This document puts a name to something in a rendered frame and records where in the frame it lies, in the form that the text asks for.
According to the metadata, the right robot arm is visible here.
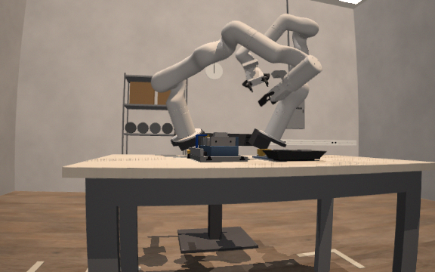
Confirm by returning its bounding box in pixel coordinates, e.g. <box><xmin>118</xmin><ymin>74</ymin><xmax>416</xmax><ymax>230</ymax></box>
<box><xmin>151</xmin><ymin>21</ymin><xmax>322</xmax><ymax>142</ymax></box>

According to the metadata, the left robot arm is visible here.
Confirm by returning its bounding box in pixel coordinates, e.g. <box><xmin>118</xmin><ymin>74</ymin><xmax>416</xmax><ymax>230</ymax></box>
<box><xmin>236</xmin><ymin>14</ymin><xmax>319</xmax><ymax>144</ymax></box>

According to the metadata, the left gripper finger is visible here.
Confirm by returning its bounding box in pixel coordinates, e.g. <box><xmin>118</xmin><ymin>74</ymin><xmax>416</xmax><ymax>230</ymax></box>
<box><xmin>261</xmin><ymin>73</ymin><xmax>270</xmax><ymax>87</ymax></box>
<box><xmin>242</xmin><ymin>79</ymin><xmax>253</xmax><ymax>92</ymax></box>

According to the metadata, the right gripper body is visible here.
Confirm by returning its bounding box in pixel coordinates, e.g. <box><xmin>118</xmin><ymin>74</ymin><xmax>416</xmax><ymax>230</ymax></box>
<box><xmin>268</xmin><ymin>80</ymin><xmax>293</xmax><ymax>102</ymax></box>

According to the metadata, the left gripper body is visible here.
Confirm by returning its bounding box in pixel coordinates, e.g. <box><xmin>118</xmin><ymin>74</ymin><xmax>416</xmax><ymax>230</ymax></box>
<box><xmin>245</xmin><ymin>66</ymin><xmax>264</xmax><ymax>87</ymax></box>

